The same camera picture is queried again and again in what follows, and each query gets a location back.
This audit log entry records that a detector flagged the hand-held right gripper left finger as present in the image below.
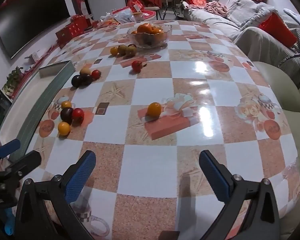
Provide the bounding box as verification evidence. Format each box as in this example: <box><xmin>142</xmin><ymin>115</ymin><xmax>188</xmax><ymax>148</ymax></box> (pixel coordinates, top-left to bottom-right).
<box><xmin>15</xmin><ymin>150</ymin><xmax>97</xmax><ymax>240</ymax></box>

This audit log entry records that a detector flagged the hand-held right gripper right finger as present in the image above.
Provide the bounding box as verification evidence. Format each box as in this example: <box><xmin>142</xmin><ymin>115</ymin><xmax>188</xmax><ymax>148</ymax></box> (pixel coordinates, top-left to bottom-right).
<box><xmin>199</xmin><ymin>150</ymin><xmax>280</xmax><ymax>240</ymax></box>

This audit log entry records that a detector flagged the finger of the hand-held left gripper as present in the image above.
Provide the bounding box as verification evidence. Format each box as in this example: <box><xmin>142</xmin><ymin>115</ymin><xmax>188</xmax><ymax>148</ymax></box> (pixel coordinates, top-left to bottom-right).
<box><xmin>5</xmin><ymin>151</ymin><xmax>42</xmax><ymax>180</ymax></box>
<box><xmin>0</xmin><ymin>139</ymin><xmax>20</xmax><ymax>173</ymax></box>

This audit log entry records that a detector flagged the dark purple cherry tomato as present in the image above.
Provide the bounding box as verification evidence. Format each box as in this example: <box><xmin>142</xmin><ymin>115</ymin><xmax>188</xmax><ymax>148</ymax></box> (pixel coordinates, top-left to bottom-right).
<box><xmin>60</xmin><ymin>107</ymin><xmax>74</xmax><ymax>125</ymax></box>
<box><xmin>81</xmin><ymin>74</ymin><xmax>93</xmax><ymax>86</ymax></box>
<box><xmin>71</xmin><ymin>75</ymin><xmax>83</xmax><ymax>88</ymax></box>

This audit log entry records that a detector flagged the shallow white cardboard box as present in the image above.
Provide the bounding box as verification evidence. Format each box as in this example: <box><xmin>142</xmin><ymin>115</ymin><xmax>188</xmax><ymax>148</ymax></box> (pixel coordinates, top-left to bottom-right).
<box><xmin>9</xmin><ymin>60</ymin><xmax>77</xmax><ymax>163</ymax></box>

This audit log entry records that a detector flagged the green potted plant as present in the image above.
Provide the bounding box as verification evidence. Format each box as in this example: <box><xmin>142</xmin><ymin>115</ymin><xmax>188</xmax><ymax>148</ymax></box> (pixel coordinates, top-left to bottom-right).
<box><xmin>2</xmin><ymin>66</ymin><xmax>24</xmax><ymax>95</ymax></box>

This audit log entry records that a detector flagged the small white box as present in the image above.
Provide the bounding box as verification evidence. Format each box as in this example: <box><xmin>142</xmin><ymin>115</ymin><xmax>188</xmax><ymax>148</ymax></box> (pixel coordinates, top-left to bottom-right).
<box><xmin>25</xmin><ymin>51</ymin><xmax>40</xmax><ymax>64</ymax></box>

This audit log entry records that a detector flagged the checkered printed tablecloth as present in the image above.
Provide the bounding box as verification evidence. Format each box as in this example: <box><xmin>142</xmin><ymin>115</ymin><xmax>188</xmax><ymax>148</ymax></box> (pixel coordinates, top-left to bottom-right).
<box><xmin>0</xmin><ymin>19</ymin><xmax>300</xmax><ymax>240</ymax></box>

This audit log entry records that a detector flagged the beige leather armchair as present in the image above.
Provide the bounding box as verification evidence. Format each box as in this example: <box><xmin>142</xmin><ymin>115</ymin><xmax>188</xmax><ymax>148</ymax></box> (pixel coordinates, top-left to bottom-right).
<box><xmin>254</xmin><ymin>61</ymin><xmax>300</xmax><ymax>233</ymax></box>

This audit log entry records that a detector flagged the black television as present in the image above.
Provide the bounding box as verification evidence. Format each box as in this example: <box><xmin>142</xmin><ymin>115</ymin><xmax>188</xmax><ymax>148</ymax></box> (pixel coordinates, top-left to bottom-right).
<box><xmin>0</xmin><ymin>0</ymin><xmax>72</xmax><ymax>59</ymax></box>

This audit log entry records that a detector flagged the plastic bag of fruit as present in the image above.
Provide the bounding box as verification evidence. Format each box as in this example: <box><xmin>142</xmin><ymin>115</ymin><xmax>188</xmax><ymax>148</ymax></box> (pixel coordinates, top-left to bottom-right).
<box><xmin>127</xmin><ymin>23</ymin><xmax>172</xmax><ymax>48</ymax></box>

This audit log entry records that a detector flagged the grey fabric sofa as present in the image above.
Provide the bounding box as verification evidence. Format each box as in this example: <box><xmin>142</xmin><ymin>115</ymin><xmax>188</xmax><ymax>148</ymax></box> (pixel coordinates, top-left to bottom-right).
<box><xmin>182</xmin><ymin>0</ymin><xmax>300</xmax><ymax>63</ymax></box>

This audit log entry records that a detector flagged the pile of mandarin oranges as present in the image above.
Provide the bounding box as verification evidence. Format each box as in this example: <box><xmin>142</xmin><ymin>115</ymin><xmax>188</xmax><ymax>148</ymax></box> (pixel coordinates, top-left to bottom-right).
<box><xmin>130</xmin><ymin>23</ymin><xmax>165</xmax><ymax>46</ymax></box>

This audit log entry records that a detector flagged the clear plastic bag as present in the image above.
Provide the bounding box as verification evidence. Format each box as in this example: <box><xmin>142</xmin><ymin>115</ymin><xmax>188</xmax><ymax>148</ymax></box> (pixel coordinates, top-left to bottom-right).
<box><xmin>106</xmin><ymin>6</ymin><xmax>137</xmax><ymax>25</ymax></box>

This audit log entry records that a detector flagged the pink blanket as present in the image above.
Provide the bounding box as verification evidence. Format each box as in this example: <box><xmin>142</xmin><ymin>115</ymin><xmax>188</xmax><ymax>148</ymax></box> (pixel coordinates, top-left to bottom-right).
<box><xmin>205</xmin><ymin>1</ymin><xmax>230</xmax><ymax>17</ymax></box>

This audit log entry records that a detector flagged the black folding chair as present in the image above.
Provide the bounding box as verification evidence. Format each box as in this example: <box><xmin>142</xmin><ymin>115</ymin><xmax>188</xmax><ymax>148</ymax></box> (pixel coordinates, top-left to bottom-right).
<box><xmin>165</xmin><ymin>0</ymin><xmax>183</xmax><ymax>18</ymax></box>

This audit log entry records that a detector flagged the grey braided cable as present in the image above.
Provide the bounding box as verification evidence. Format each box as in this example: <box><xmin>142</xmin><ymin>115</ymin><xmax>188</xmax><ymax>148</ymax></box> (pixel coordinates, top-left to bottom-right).
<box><xmin>277</xmin><ymin>51</ymin><xmax>300</xmax><ymax>68</ymax></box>

